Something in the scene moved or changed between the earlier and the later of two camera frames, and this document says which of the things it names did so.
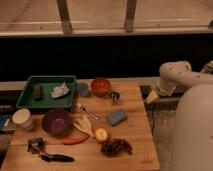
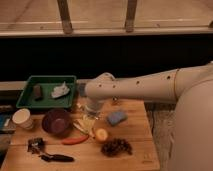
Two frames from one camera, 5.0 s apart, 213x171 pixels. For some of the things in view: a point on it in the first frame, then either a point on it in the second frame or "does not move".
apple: x=101 y=134 does not move
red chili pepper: x=75 y=141 does not move
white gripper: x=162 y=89 to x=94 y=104
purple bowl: x=56 y=121 does not move
